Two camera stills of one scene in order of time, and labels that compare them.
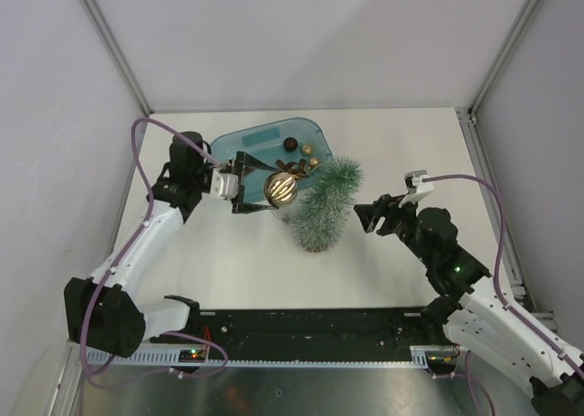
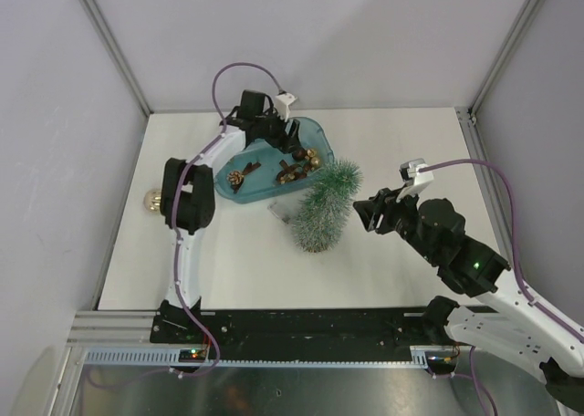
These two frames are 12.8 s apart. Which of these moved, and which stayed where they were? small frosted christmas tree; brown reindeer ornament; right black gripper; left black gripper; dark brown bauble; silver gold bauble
Moved: silver gold bauble; dark brown bauble; left black gripper
Stayed: small frosted christmas tree; brown reindeer ornament; right black gripper
